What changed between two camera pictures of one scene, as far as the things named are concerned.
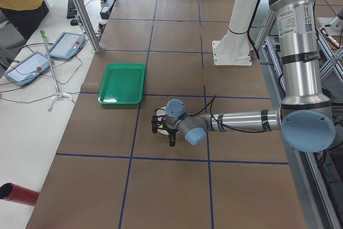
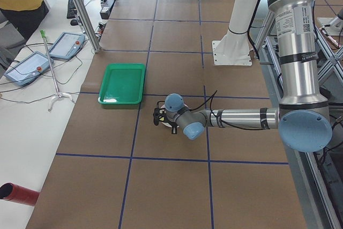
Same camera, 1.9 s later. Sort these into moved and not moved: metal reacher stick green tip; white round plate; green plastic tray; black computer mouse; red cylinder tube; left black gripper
Moved: white round plate; left black gripper
Not moved: red cylinder tube; black computer mouse; green plastic tray; metal reacher stick green tip
